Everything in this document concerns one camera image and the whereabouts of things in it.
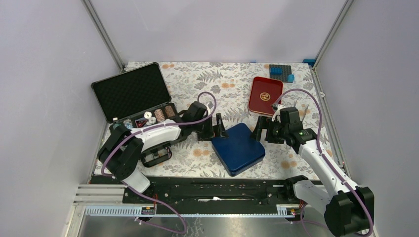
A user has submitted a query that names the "blue corner bracket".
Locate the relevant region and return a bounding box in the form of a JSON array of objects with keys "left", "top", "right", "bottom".
[{"left": 302, "top": 59, "right": 316, "bottom": 67}]

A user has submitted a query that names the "floral tablecloth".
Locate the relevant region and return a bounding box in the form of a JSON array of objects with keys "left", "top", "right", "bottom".
[{"left": 95, "top": 61, "right": 335, "bottom": 180}]

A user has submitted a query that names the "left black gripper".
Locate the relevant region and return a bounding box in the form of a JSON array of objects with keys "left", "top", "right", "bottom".
[{"left": 193, "top": 113, "right": 228, "bottom": 141}]

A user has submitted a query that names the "purple cable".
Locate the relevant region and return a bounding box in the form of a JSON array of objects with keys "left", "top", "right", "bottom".
[
  {"left": 100, "top": 91, "right": 217, "bottom": 235},
  {"left": 271, "top": 88, "right": 375, "bottom": 237}
]

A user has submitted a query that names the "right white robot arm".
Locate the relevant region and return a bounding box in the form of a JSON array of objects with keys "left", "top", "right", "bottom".
[{"left": 251, "top": 107, "right": 375, "bottom": 237}]

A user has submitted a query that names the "grey lego baseplate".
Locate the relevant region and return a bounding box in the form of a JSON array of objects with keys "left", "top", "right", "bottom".
[{"left": 268, "top": 64, "right": 293, "bottom": 83}]

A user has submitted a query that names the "red square tray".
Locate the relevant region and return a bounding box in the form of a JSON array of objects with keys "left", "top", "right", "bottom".
[{"left": 248, "top": 77, "right": 284, "bottom": 116}]

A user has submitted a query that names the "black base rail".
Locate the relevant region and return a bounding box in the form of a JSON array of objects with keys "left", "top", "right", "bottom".
[{"left": 90, "top": 175, "right": 317, "bottom": 216}]

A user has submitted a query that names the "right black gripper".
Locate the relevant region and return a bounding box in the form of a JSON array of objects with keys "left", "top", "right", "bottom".
[{"left": 250, "top": 116, "right": 289, "bottom": 145}]

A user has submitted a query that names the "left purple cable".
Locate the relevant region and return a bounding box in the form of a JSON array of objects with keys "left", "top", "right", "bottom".
[{"left": 100, "top": 91, "right": 217, "bottom": 235}]

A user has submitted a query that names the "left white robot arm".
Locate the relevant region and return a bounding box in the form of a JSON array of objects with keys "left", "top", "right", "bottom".
[{"left": 97, "top": 101, "right": 229, "bottom": 203}]

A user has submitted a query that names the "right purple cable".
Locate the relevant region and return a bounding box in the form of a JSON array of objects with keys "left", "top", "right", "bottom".
[{"left": 271, "top": 88, "right": 375, "bottom": 237}]

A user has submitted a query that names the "blue tin lid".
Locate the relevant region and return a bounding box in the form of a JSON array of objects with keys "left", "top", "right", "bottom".
[{"left": 211, "top": 123, "right": 265, "bottom": 177}]

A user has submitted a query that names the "red triangle card box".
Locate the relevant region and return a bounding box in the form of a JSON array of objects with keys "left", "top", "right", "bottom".
[{"left": 134, "top": 118, "right": 148, "bottom": 128}]

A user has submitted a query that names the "black poker chip case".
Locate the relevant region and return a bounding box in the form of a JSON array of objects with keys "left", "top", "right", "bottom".
[{"left": 91, "top": 62, "right": 178, "bottom": 132}]

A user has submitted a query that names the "blue lego brick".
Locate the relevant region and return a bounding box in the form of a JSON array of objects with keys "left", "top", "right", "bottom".
[{"left": 287, "top": 74, "right": 295, "bottom": 83}]

